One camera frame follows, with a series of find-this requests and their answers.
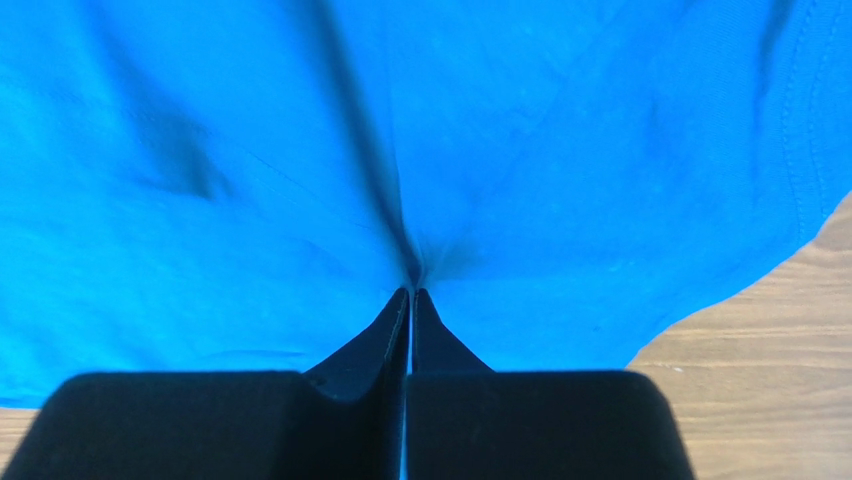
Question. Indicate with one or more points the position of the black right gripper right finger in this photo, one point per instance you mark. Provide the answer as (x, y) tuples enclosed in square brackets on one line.
[(467, 421)]

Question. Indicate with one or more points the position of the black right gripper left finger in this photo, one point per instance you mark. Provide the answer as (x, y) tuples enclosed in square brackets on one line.
[(341, 419)]

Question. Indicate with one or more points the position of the blue t shirt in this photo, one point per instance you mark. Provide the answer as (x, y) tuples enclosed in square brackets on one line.
[(241, 185)]

